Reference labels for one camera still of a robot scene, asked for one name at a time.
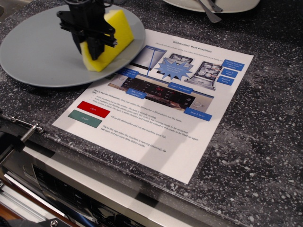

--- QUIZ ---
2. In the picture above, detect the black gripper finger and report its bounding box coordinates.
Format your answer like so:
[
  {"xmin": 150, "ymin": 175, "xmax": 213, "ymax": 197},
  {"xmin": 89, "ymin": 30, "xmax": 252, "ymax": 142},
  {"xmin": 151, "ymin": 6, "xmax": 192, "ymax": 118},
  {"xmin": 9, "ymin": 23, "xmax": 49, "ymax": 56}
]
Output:
[
  {"xmin": 87, "ymin": 35, "xmax": 105, "ymax": 60},
  {"xmin": 72, "ymin": 33, "xmax": 87, "ymax": 54}
]

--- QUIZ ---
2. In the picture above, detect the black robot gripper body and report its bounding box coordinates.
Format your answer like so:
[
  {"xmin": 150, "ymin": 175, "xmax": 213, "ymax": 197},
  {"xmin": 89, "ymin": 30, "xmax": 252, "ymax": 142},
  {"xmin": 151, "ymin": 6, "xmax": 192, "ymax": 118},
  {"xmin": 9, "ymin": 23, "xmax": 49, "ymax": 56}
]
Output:
[{"xmin": 57, "ymin": 0, "xmax": 117, "ymax": 46}]

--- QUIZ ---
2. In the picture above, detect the yellow sponge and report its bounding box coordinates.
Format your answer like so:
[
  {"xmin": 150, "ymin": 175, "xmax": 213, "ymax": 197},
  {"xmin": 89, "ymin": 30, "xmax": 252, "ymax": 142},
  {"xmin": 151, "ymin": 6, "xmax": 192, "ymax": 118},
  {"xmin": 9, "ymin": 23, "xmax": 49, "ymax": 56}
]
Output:
[{"xmin": 79, "ymin": 9, "xmax": 134, "ymax": 72}]

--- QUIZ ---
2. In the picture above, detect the grey round plate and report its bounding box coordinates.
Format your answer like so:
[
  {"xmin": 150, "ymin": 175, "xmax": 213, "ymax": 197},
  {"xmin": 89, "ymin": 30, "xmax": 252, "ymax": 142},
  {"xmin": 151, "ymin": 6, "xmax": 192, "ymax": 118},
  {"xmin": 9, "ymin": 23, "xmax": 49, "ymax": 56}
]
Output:
[{"xmin": 0, "ymin": 5, "xmax": 145, "ymax": 87}]

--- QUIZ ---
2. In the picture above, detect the white plate at back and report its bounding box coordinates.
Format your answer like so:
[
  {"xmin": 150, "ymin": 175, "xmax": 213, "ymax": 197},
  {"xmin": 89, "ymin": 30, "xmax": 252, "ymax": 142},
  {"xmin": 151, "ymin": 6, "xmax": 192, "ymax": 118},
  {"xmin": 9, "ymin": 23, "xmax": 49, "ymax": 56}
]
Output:
[{"xmin": 163, "ymin": 0, "xmax": 261, "ymax": 14}]

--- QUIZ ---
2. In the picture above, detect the laminated dishwasher instruction sheet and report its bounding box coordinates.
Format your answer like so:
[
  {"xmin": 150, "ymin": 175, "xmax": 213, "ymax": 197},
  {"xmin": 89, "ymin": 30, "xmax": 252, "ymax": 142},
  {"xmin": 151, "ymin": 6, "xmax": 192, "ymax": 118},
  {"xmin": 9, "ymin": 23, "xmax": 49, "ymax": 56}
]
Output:
[{"xmin": 53, "ymin": 30, "xmax": 253, "ymax": 183}]

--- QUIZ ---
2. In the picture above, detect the metal spoon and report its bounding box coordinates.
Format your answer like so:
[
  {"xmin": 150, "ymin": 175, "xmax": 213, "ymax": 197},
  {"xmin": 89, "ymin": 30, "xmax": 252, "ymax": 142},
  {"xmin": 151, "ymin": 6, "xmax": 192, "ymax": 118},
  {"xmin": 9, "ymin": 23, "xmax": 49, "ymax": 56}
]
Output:
[{"xmin": 197, "ymin": 0, "xmax": 222, "ymax": 23}]

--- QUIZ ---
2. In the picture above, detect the black metal clamp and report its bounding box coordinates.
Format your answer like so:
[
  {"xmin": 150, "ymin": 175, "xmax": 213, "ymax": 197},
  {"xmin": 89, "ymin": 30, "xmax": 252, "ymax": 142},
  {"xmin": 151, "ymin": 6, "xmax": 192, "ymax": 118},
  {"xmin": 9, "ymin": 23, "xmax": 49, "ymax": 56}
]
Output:
[{"xmin": 0, "ymin": 113, "xmax": 45, "ymax": 167}]

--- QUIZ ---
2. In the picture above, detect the metal fork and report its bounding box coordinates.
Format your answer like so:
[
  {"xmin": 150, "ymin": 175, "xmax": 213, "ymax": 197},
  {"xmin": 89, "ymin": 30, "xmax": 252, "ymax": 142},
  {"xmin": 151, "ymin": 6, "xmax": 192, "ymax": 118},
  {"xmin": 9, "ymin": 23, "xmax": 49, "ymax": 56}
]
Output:
[{"xmin": 208, "ymin": 0, "xmax": 223, "ymax": 12}]

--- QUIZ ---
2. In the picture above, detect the black bracket with screw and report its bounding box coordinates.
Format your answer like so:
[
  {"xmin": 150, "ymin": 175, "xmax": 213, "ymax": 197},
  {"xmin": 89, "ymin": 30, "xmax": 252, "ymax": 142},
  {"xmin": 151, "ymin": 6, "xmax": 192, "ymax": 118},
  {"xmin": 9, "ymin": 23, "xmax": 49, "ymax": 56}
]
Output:
[{"xmin": 38, "ymin": 218, "xmax": 71, "ymax": 227}]

